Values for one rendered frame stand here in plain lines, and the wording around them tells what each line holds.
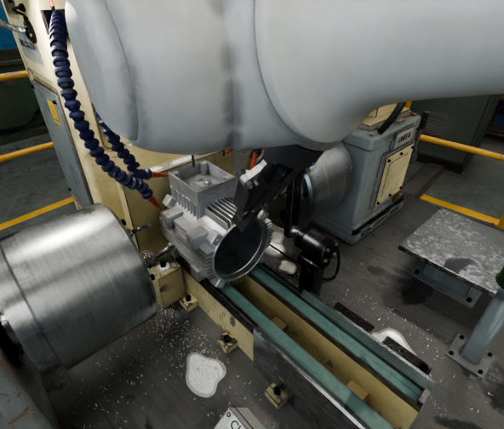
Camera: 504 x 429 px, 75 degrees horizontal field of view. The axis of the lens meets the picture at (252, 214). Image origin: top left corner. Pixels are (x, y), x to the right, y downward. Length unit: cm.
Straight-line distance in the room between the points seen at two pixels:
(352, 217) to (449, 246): 27
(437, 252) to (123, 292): 76
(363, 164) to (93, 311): 74
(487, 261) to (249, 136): 91
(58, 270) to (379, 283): 79
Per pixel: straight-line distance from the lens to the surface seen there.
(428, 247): 100
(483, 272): 98
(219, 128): 16
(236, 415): 44
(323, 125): 16
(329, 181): 86
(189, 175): 80
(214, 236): 65
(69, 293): 57
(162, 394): 79
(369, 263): 107
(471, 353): 91
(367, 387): 74
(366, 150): 96
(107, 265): 57
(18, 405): 63
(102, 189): 87
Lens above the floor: 149
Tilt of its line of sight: 35 degrees down
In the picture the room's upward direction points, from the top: straight up
